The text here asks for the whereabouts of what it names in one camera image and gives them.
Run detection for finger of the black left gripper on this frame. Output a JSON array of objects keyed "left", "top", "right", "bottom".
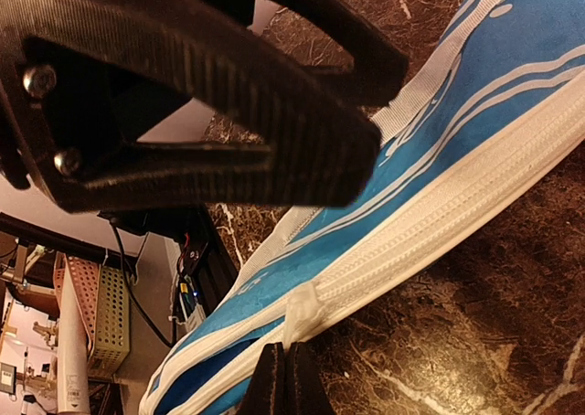
[
  {"left": 150, "top": 0, "right": 410, "bottom": 108},
  {"left": 1, "top": 0, "right": 381, "bottom": 213}
]

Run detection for black front rail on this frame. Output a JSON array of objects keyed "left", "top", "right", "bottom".
[{"left": 173, "top": 205, "right": 238, "bottom": 324}]

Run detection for blue racket bag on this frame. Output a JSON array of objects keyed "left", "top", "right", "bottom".
[{"left": 139, "top": 0, "right": 584, "bottom": 414}]

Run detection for beige perforated metal basket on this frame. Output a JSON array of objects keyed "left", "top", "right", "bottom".
[{"left": 65, "top": 256, "right": 131, "bottom": 381}]

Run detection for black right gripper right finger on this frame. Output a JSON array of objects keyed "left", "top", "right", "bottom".
[{"left": 285, "top": 343, "right": 335, "bottom": 415}]

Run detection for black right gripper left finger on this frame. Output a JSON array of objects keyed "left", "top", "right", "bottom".
[{"left": 237, "top": 343, "right": 285, "bottom": 415}]

